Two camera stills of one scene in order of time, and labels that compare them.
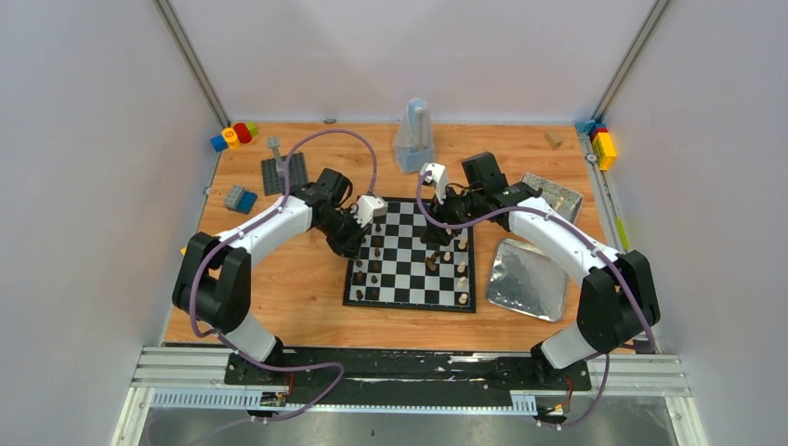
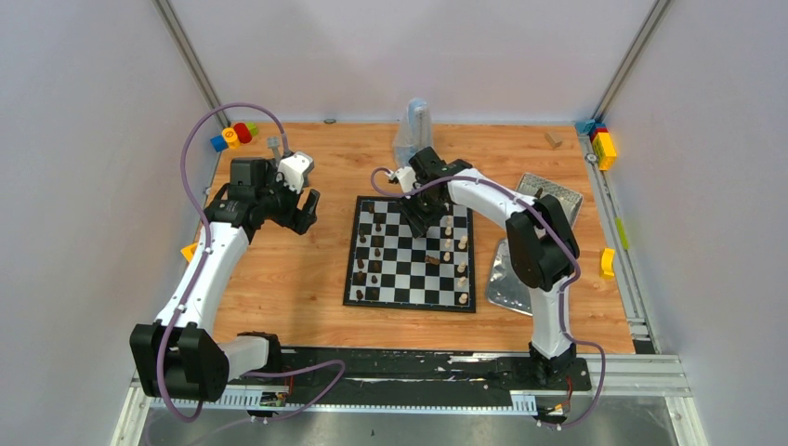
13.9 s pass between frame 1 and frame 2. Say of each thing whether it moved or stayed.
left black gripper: moved
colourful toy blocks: stayed
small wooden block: stayed
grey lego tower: stayed
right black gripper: moved
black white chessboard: stayed
